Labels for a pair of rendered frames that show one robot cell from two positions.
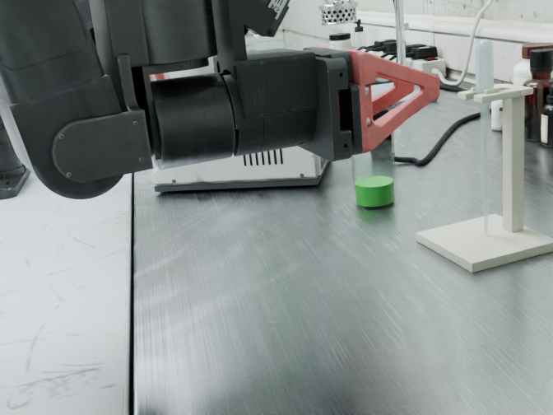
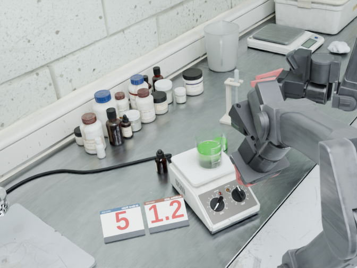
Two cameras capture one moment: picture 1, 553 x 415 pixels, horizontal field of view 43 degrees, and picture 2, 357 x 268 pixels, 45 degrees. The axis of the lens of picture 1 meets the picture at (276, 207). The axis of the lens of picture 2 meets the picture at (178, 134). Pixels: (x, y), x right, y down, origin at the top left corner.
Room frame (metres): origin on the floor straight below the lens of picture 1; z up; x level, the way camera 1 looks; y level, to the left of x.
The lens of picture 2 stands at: (1.34, 0.59, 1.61)
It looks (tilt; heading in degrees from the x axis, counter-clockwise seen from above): 34 degrees down; 232
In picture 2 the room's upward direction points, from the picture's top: 5 degrees counter-clockwise
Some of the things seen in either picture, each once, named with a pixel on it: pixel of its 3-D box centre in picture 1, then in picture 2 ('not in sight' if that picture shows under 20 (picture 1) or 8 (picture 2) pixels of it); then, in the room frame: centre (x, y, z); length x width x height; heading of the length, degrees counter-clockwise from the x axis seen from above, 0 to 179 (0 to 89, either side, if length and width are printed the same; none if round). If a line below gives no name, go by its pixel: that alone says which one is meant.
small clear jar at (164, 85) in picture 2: not in sight; (163, 92); (0.60, -0.42, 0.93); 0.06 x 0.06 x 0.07
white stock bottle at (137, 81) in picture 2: not in sight; (138, 93); (0.69, -0.44, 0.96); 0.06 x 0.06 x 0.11
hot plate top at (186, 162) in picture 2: not in sight; (203, 162); (0.81, 0.00, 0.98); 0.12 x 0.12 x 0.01; 77
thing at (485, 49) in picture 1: (487, 69); not in sight; (0.52, -0.17, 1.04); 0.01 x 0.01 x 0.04; 18
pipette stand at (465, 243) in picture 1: (483, 169); (237, 100); (0.52, -0.17, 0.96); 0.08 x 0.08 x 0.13; 18
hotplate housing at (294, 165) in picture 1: (252, 143); (210, 183); (0.82, 0.02, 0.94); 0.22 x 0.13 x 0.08; 77
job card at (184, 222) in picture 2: not in sight; (166, 213); (0.94, 0.01, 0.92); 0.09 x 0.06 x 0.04; 151
